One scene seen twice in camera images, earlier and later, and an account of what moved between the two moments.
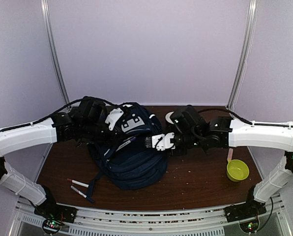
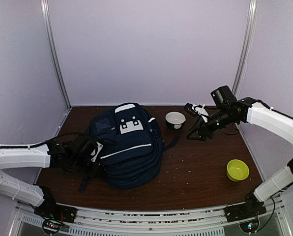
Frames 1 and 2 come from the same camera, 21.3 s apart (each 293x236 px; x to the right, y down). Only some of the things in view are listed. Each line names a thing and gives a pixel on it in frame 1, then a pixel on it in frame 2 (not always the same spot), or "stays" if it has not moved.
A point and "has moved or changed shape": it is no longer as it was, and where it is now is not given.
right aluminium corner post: [246, 52] stays
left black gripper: [115, 135] to [93, 171]
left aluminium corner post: [50, 39] stays
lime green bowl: [237, 170] stays
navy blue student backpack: [122, 157] has moved or changed shape
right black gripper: [180, 153] to [200, 128]
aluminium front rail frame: [209, 221] stays
